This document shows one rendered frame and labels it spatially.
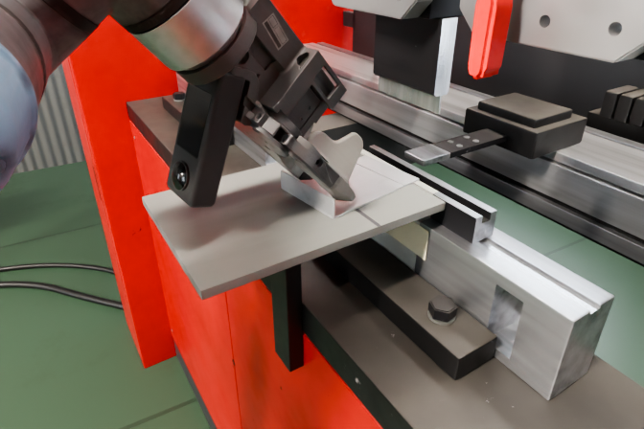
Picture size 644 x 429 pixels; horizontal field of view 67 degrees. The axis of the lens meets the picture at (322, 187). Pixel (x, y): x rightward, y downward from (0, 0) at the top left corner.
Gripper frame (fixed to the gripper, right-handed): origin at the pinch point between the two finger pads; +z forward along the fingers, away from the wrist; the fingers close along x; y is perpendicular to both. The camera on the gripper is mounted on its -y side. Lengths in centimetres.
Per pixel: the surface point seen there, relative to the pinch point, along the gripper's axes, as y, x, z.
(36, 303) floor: -79, 144, 65
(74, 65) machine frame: -2, 87, 3
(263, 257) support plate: -9.0, -4.8, -6.2
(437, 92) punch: 14.2, -5.4, -0.3
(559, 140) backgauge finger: 25.3, -9.1, 22.4
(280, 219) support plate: -5.3, -0.9, -3.1
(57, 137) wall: -33, 269, 81
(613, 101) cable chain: 37.9, -9.7, 29.6
